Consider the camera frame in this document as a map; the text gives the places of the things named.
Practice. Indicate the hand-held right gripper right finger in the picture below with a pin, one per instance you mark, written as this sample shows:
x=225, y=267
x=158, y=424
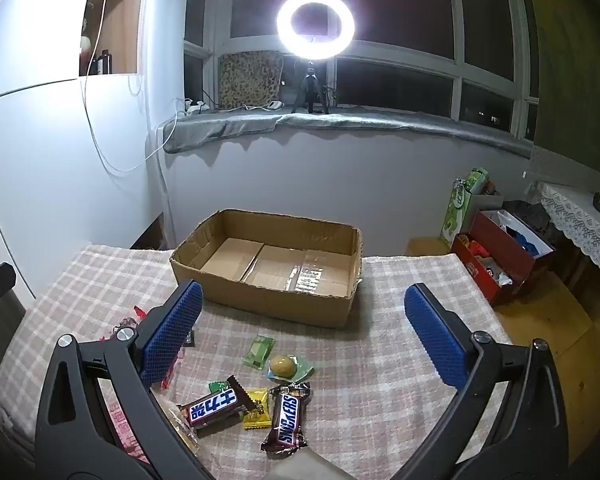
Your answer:
x=435, y=335

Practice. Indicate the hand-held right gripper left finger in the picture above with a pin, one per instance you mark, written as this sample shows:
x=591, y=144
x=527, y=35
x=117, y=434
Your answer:
x=172, y=335

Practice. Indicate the red clear date packet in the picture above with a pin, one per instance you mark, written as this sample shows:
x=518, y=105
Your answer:
x=127, y=321

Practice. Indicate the brown chocolate bar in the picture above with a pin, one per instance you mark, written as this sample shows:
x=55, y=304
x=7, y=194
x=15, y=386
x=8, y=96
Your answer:
x=215, y=406
x=286, y=420

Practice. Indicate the pink print bread packet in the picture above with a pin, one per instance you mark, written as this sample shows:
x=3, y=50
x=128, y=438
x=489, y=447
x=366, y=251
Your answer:
x=126, y=430

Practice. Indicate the yellow candy packet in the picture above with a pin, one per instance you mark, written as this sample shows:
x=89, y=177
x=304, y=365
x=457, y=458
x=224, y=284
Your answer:
x=257, y=410

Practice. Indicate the cardboard box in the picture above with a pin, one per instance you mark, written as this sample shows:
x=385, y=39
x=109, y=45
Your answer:
x=280, y=265

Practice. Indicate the dark striped snack packet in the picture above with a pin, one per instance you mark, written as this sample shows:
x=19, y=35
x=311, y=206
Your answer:
x=190, y=340

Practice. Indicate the small green candy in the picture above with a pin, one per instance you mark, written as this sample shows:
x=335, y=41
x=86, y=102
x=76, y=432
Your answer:
x=218, y=386

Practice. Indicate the small red box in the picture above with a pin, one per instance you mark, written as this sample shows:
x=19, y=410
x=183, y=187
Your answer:
x=472, y=267

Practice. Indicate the light green snack packet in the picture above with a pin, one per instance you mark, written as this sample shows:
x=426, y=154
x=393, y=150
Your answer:
x=258, y=352

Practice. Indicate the clear wrapped golden candy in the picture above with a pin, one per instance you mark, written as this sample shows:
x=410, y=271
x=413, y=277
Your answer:
x=185, y=422

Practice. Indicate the large red box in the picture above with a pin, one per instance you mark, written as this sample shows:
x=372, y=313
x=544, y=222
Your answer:
x=505, y=260

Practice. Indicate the green carton box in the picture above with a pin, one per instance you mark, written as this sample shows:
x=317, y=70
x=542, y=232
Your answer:
x=455, y=215

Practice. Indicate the dark cloth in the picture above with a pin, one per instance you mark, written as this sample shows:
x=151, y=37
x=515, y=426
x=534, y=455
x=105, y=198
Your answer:
x=525, y=212

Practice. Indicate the beige snack packet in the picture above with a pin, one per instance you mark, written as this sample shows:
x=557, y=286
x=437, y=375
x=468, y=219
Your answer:
x=310, y=466

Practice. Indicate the white power strip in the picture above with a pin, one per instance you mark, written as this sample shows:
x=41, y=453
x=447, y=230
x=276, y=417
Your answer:
x=197, y=108

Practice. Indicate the grey windowsill cloth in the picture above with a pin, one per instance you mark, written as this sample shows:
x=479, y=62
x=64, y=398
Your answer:
x=330, y=122

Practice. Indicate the dark bottle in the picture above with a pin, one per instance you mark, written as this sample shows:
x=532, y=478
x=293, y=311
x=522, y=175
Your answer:
x=103, y=62

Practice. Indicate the white charger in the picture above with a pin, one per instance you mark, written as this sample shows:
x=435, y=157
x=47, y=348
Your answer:
x=274, y=105

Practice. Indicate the leopard print cushion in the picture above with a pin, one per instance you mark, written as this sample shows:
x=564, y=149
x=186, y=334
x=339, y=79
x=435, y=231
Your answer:
x=247, y=80

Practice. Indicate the black tripod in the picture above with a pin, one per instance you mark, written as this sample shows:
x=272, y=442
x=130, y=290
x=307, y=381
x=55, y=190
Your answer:
x=310, y=85

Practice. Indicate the wooden shelf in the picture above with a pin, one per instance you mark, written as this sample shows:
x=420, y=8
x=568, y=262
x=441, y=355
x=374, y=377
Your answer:
x=122, y=25

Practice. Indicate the olive curtain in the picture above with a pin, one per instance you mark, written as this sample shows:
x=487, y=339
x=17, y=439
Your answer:
x=570, y=85

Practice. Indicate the window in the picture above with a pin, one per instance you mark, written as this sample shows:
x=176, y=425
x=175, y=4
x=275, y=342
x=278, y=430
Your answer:
x=405, y=0

